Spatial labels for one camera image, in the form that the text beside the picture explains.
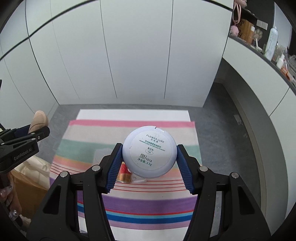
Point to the white wardrobe cabinets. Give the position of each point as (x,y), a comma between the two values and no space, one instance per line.
(108,52)

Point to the striped colourful cloth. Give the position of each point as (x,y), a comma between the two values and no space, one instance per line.
(145,204)

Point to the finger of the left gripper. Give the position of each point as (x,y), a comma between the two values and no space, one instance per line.
(41,133)
(23,131)

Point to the beige makeup puff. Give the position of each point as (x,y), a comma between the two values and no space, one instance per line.
(39,121)

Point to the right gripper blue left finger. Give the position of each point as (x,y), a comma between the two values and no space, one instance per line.
(114,162)

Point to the tall white bottle on shelf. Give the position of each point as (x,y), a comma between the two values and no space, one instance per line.
(271,43)

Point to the small white bottle on shelf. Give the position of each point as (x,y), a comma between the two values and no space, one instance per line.
(280,61)

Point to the red gold small jar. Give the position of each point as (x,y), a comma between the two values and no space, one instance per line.
(124,176)

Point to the brown box on shelf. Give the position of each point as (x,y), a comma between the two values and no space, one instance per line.
(246,30)

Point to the white curved counter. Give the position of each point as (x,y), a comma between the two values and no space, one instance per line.
(266,102)

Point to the pink plush toy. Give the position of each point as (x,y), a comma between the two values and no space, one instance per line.
(234,31)

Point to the brown cardboard box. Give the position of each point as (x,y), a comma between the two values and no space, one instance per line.
(30,194)

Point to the left hand painted nails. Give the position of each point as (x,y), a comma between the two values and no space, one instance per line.
(10,198)

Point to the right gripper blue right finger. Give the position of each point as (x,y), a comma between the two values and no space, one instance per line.
(185,171)

